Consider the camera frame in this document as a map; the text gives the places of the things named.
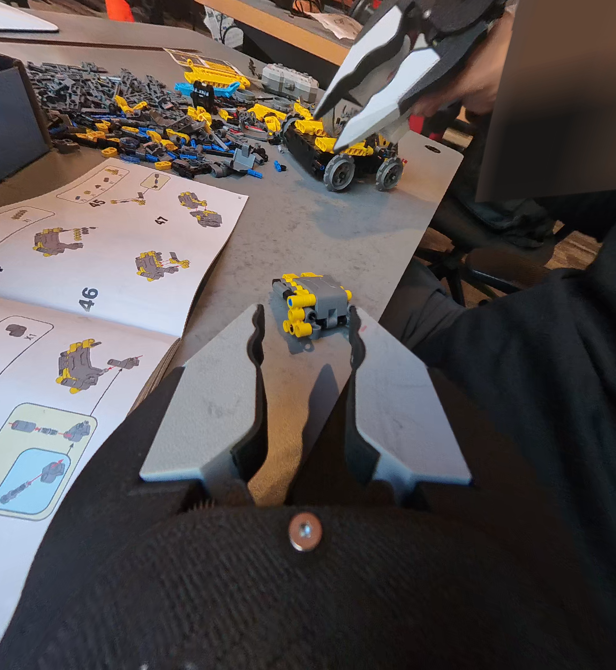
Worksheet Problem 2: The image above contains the pile of toy parts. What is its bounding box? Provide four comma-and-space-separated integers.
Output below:
25, 50, 288, 180

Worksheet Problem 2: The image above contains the yellow grey toy brick assembly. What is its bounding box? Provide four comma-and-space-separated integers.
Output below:
271, 272, 353, 341

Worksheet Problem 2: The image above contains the open instruction booklet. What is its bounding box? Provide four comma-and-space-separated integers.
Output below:
0, 158, 249, 670

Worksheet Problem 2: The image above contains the person's right hand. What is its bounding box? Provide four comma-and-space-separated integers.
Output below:
413, 10, 513, 119

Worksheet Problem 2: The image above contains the yellow sticker sheet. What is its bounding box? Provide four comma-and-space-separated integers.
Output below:
164, 47, 230, 71

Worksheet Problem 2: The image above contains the light blue toy tool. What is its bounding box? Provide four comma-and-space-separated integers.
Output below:
174, 81, 246, 98

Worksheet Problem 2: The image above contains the white printed paper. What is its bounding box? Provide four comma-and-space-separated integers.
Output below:
308, 12, 361, 42

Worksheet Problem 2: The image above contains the dark blue cardboard box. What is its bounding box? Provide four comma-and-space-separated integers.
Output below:
0, 44, 52, 197

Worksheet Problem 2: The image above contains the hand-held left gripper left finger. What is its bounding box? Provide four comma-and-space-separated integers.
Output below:
140, 304, 267, 493

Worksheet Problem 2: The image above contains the yellow black toy vehicle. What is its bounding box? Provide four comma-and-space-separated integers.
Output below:
279, 102, 405, 193

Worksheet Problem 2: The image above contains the white flat stand base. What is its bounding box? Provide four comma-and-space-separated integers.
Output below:
0, 0, 60, 33

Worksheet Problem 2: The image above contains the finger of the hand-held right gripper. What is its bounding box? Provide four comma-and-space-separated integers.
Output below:
312, 5, 411, 119
333, 47, 442, 154

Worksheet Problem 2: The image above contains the grey toy battery box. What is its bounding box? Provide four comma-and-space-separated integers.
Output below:
261, 63, 320, 104

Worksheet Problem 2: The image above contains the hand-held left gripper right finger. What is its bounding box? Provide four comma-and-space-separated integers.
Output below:
346, 306, 472, 506

